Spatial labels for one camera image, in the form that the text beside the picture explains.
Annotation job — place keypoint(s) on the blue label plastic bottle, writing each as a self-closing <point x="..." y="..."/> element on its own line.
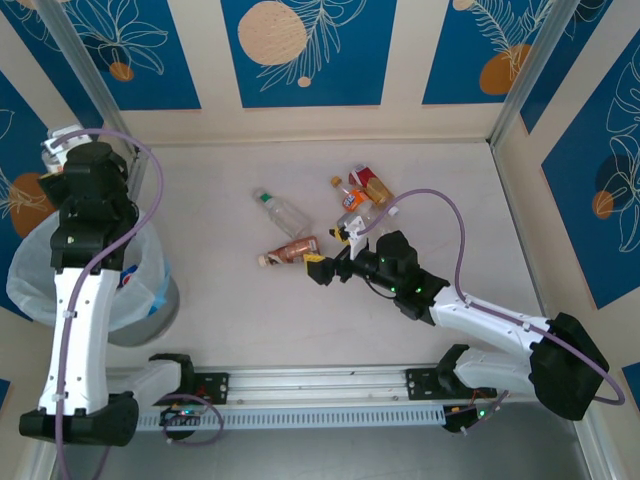
<point x="127" y="276"/>

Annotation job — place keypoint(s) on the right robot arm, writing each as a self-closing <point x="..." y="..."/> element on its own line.
<point x="490" y="320"/>

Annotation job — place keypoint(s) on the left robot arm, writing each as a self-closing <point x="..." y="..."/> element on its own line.
<point x="75" y="340"/>

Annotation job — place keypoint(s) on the trash bin with plastic bag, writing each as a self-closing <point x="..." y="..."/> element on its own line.
<point x="30" y="280"/>

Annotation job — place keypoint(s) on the grey metal bin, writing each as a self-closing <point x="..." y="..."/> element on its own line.
<point x="160" y="320"/>

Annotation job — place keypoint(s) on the copper label bottle, white cap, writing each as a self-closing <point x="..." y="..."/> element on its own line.
<point x="295" y="249"/>

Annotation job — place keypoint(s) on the orange label plastic bottle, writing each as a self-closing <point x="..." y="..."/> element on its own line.
<point x="352" y="200"/>

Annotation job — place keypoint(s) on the clear bottle with green band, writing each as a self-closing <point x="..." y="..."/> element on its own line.
<point x="287" y="217"/>

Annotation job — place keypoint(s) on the red and gold carton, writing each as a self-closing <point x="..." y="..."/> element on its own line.
<point x="365" y="175"/>

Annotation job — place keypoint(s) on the black mounting plate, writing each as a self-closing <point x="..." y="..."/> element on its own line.
<point x="212" y="387"/>
<point x="425" y="384"/>

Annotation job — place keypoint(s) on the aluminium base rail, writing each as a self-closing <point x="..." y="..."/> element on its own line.
<point x="320" y="385"/>

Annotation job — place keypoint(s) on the aluminium frame post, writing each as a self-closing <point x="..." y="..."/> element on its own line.
<point x="530" y="65"/>
<point x="85" y="65"/>

